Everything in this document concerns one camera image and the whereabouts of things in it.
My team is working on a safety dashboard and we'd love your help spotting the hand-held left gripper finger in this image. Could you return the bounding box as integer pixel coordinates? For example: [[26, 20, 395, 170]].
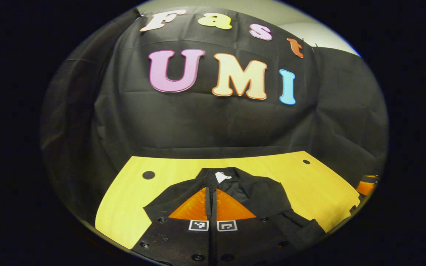
[[131, 187, 213, 266], [212, 188, 298, 266]]

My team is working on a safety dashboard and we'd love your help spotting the black garment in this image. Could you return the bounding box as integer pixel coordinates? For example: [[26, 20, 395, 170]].
[[143, 167, 326, 245]]

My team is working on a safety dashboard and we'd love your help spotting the black backdrop cloth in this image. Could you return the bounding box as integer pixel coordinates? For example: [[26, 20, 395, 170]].
[[40, 6, 389, 226]]

